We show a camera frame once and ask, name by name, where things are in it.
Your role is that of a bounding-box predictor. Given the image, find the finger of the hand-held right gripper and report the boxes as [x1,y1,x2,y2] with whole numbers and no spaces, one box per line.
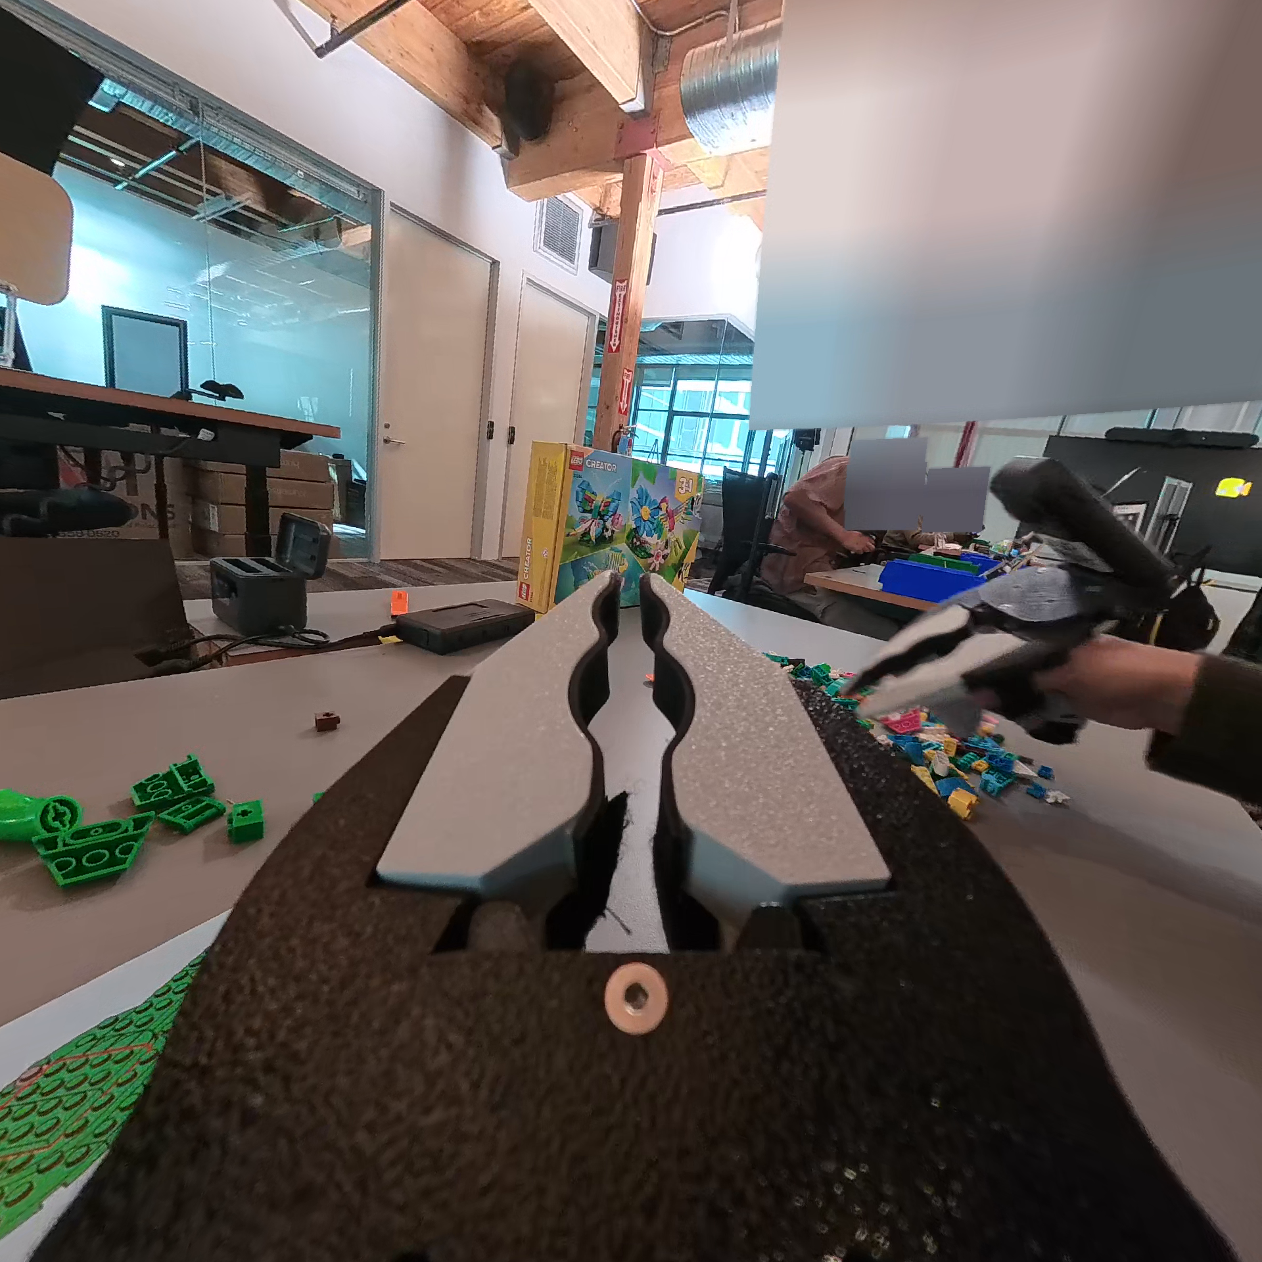
[859,638,1072,730]
[847,572,1106,697]

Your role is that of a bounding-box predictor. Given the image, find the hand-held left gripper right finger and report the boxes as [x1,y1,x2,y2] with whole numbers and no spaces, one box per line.
[640,572,890,952]

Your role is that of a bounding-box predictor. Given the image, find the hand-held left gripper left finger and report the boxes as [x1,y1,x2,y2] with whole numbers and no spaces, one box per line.
[376,572,624,952]

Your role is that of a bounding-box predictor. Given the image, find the pile of coloured toy bricks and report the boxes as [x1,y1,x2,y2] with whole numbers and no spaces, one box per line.
[765,651,1072,821]

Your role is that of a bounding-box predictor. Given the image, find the cluster of small green bricks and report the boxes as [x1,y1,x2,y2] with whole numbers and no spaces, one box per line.
[32,752,330,890]

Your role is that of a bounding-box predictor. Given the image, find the green round brick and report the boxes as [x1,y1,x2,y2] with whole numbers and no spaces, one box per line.
[0,786,88,846]

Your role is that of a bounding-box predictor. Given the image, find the person's right forearm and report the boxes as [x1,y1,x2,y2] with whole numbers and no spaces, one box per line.
[1148,650,1262,821]

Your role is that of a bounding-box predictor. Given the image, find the grey desk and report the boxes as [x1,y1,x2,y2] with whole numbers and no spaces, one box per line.
[0,585,1262,1262]

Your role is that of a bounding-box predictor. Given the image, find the person's right hand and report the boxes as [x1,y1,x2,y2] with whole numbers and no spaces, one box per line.
[1036,634,1207,739]

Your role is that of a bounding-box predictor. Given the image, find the blue bin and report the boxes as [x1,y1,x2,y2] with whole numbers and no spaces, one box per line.
[880,553,1003,602]

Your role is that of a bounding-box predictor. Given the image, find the black video bar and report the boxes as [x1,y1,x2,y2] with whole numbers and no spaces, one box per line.
[1105,423,1236,454]

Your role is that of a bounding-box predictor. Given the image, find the wooden work table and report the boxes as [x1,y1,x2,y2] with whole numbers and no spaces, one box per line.
[801,566,941,615]

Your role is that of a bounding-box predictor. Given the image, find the black backpack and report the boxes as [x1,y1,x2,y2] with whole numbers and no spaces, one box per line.
[1161,575,1224,655]

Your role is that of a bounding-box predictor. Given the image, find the yellow toy brick box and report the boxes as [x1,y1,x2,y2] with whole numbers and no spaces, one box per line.
[517,441,703,616]

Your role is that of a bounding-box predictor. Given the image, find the grey battery charger case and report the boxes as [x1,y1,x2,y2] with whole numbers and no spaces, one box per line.
[209,510,334,641]

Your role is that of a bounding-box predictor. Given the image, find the stack of cardboard boxes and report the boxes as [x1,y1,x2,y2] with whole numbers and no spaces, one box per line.
[58,448,343,559]

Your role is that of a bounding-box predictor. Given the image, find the white door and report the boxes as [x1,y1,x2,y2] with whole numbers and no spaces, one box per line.
[379,199,503,566]
[504,275,604,477]

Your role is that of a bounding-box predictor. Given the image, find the dark grey cabinet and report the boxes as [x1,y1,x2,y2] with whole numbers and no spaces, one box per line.
[0,537,197,704]

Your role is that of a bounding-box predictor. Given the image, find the long wooden table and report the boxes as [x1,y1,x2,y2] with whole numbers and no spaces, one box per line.
[0,367,343,559]

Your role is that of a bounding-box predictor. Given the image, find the black monitor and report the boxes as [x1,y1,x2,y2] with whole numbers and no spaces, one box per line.
[101,307,192,397]

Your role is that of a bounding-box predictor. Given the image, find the rounded cardboard panel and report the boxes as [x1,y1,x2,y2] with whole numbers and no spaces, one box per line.
[0,150,76,310]

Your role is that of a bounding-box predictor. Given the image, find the black square panel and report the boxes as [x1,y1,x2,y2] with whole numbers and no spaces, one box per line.
[0,17,108,183]

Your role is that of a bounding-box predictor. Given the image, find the black wall screen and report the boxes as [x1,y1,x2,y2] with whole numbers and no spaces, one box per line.
[1040,433,1262,576]

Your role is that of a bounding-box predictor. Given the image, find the black cable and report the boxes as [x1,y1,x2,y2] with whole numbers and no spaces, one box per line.
[135,624,398,670]

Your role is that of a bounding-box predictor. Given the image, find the wooden post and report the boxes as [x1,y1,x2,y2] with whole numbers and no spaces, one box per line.
[591,150,666,459]

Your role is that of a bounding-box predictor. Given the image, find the silver air duct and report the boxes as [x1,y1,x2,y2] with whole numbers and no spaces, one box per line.
[677,17,781,155]

